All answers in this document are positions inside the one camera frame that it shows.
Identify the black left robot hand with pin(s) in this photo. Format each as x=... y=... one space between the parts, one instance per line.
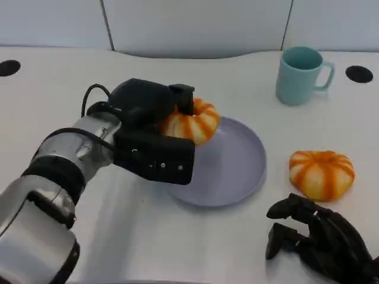
x=142 y=100

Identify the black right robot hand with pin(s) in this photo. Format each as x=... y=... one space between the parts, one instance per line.
x=334 y=245

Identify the orange white toy bread roll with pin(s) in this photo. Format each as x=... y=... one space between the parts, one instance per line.
x=198 y=124
x=321 y=173

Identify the grey partition panel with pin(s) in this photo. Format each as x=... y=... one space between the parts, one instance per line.
x=197 y=26
x=50 y=23
x=334 y=23

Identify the lilac plate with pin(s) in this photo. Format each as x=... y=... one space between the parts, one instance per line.
x=231 y=165

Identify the pale green mug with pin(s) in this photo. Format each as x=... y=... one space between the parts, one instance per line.
x=294 y=83

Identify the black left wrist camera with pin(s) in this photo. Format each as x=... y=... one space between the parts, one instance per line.
x=157 y=156

